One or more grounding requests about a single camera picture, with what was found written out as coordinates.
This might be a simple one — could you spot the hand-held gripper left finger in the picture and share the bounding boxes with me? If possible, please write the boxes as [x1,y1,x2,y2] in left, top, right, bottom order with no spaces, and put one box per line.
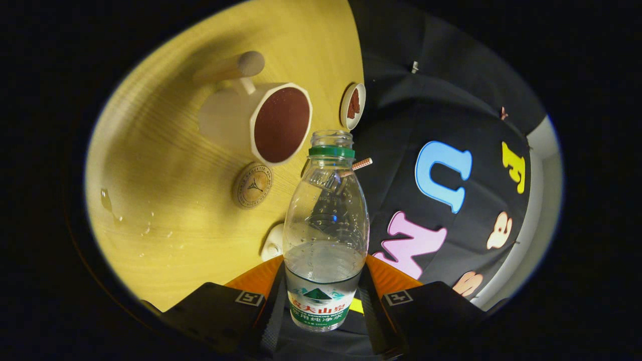
[162,255,288,359]

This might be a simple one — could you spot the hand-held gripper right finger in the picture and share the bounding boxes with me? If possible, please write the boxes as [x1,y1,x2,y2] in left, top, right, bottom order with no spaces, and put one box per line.
[359,254,488,359]

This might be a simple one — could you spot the clear plastic juice bottle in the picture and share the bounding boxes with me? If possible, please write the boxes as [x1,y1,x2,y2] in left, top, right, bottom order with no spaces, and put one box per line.
[282,130,370,332]

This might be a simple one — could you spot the round cork coaster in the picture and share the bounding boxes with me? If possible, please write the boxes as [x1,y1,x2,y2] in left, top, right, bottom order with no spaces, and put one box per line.
[232,162,273,210]

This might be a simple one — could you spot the cream cup with wooden handle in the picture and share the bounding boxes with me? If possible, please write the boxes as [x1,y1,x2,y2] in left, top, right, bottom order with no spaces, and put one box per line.
[193,51,313,166]

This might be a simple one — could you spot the white toaster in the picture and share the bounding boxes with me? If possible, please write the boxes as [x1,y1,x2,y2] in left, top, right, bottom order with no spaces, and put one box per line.
[260,224,285,262]

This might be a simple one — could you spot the wooden table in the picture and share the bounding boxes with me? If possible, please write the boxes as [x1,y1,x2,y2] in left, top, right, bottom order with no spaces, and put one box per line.
[85,0,365,312]

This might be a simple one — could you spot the small round white plate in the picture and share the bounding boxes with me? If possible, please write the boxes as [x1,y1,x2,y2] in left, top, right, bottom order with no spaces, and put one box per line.
[340,83,366,131]

